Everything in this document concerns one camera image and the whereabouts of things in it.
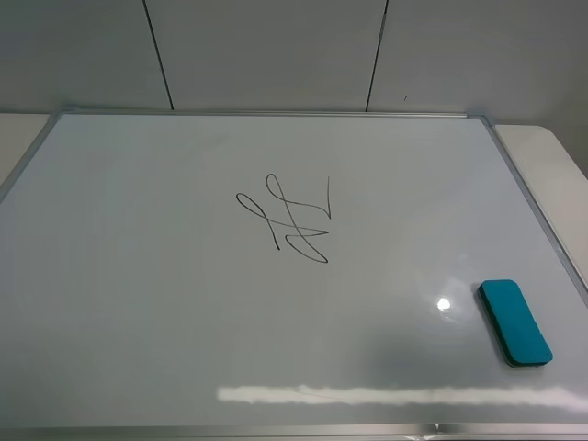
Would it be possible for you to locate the teal whiteboard eraser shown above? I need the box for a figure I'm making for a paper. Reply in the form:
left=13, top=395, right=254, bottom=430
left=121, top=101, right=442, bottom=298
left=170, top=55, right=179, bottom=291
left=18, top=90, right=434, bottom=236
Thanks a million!
left=478, top=279, right=553, bottom=368

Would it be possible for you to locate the white whiteboard with aluminium frame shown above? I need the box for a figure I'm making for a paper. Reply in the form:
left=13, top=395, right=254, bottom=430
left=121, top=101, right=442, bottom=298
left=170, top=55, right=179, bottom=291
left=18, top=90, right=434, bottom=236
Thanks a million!
left=1, top=110, right=587, bottom=440

